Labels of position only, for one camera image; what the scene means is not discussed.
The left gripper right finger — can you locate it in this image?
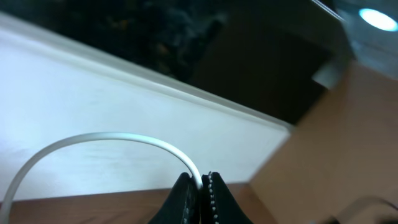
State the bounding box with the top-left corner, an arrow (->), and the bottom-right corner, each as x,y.
200,172 -> 252,224

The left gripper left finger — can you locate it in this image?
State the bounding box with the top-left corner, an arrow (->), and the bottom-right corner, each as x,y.
148,172 -> 200,224

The white usb cable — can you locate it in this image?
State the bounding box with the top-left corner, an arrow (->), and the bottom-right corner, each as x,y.
0,131 -> 204,224

